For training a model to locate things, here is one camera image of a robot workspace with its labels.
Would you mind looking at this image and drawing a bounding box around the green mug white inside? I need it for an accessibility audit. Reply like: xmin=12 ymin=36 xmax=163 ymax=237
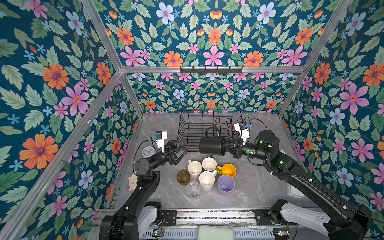
xmin=202 ymin=157 xmax=217 ymax=172

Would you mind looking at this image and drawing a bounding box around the lilac plastic cup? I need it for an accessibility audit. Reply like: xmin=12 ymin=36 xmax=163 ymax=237
xmin=218 ymin=175 xmax=236 ymax=196

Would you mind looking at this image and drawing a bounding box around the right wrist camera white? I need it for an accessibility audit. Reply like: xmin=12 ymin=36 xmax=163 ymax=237
xmin=234 ymin=122 xmax=250 ymax=145

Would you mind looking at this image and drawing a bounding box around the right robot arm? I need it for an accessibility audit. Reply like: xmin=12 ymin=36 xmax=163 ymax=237
xmin=220 ymin=130 xmax=372 ymax=240

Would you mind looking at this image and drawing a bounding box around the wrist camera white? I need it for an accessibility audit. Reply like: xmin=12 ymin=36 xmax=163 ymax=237
xmin=152 ymin=131 xmax=168 ymax=152
xmin=234 ymin=122 xmax=250 ymax=145

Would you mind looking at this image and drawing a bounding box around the pink round clock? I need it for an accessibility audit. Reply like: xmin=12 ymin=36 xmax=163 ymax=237
xmin=129 ymin=174 xmax=138 ymax=192

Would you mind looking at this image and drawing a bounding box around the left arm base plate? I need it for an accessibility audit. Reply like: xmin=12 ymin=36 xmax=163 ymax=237
xmin=154 ymin=210 xmax=178 ymax=227

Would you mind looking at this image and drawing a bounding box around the white mug front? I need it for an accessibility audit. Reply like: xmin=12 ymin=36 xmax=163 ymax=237
xmin=199 ymin=170 xmax=218 ymax=192

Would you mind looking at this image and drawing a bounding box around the clear glass cup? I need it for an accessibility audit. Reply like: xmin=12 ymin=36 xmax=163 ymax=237
xmin=187 ymin=182 xmax=202 ymax=199

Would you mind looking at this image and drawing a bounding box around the black mug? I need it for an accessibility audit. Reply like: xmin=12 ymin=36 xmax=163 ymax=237
xmin=199 ymin=127 xmax=226 ymax=156

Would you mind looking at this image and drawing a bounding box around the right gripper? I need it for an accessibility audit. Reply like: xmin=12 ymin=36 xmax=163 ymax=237
xmin=221 ymin=138 xmax=271 ymax=164

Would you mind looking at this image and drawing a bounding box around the white mug rear left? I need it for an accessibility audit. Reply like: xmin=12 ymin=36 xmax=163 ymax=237
xmin=188 ymin=160 xmax=203 ymax=182

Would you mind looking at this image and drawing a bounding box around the green cloth pad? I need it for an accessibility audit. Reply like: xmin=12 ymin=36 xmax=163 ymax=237
xmin=197 ymin=225 xmax=235 ymax=240

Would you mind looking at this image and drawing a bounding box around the small white alarm clock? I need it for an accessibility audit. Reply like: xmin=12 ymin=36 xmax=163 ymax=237
xmin=142 ymin=146 xmax=156 ymax=158

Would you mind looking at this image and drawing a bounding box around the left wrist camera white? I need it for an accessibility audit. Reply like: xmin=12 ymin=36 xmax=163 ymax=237
xmin=152 ymin=131 xmax=168 ymax=152

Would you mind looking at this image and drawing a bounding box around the olive glass cup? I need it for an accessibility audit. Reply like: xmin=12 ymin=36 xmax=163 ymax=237
xmin=177 ymin=170 xmax=190 ymax=186

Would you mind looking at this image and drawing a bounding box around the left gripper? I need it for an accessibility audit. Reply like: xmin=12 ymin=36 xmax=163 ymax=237
xmin=146 ymin=140 xmax=189 ymax=172

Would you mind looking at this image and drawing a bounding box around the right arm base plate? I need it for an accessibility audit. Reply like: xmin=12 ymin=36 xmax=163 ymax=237
xmin=252 ymin=209 xmax=297 ymax=226

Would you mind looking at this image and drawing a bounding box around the black wall hook rail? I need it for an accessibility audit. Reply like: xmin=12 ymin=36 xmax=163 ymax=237
xmin=179 ymin=67 xmax=243 ymax=74

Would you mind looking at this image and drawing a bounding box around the black wire dish rack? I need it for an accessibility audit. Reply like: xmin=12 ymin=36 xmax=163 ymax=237
xmin=177 ymin=111 xmax=249 ymax=152

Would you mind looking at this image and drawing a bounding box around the yellow mug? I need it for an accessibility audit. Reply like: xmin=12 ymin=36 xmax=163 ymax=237
xmin=216 ymin=164 xmax=237 ymax=179

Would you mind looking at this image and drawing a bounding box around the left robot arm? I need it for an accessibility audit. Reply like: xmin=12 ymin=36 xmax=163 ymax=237
xmin=99 ymin=140 xmax=189 ymax=240

